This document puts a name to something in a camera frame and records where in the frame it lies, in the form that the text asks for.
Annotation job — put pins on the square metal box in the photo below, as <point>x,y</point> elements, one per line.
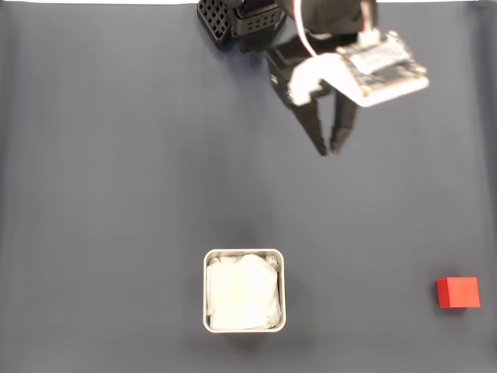
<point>283,295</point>

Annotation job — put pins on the red cube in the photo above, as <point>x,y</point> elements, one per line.
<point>460,293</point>

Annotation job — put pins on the dark grey table mat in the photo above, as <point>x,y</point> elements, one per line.
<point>97,194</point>

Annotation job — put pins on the white cloth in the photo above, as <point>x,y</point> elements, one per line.
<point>242,291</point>

